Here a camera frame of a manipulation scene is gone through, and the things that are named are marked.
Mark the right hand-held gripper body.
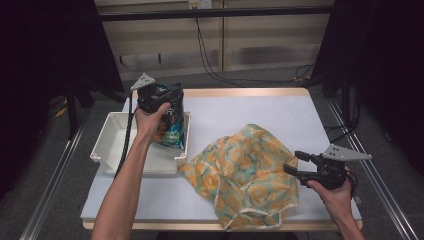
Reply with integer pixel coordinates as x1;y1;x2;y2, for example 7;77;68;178
296;143;373;191

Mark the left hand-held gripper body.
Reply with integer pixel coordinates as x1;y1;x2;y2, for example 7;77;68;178
130;72;172;114

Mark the dark snack packet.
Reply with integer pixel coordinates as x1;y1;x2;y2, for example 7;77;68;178
152;82;186;151

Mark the green orange-print cloth bag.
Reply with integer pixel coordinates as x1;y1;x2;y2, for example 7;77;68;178
178;123;300;232

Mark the white plastic tray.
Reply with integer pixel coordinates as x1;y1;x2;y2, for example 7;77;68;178
89;111;192;176

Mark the person's left hand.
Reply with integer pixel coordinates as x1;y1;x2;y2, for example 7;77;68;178
134;102;172;143

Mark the person's right hand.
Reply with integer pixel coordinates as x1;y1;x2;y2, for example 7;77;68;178
306;180;355;220

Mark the wooden table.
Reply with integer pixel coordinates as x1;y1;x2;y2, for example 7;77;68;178
82;87;364;232

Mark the white table mat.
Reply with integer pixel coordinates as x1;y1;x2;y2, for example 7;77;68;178
80;95;363;223

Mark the black stand leg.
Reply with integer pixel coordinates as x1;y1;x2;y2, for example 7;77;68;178
64;79;82;140

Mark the black horizontal bar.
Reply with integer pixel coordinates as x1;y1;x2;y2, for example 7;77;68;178
99;5;335;22

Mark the small yellow object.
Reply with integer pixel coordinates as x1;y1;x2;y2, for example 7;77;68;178
54;105;69;119

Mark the beige wooden cabinet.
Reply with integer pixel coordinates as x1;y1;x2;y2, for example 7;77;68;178
94;0;335;82

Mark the black curtain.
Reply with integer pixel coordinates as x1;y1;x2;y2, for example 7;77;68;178
310;0;424;176
0;0;125;201

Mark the right hand-held gripper cable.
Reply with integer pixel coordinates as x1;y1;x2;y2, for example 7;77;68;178
345;170;360;198

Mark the hand-held gripper cable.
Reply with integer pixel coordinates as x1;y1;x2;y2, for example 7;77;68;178
345;170;360;198
113;93;136;181

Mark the black floor cable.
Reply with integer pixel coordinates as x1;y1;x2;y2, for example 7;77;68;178
324;94;362;144
194;18;316;89

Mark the left hand-held gripper cable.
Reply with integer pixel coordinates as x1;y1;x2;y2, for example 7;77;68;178
113;93;136;181

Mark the metal frame rail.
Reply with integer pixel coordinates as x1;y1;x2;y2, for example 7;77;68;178
19;123;86;240
327;99;420;240

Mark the white wall socket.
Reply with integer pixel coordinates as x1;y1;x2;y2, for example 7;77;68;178
188;0;213;10

